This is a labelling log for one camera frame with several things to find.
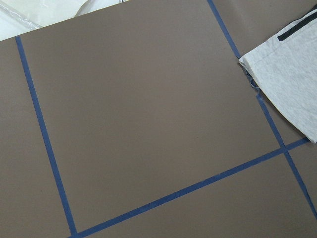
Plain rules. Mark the grey cartoon print t-shirt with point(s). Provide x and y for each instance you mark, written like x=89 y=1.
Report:
x=285 y=68

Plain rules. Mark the clear plastic sheet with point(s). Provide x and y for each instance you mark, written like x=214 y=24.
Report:
x=21 y=16

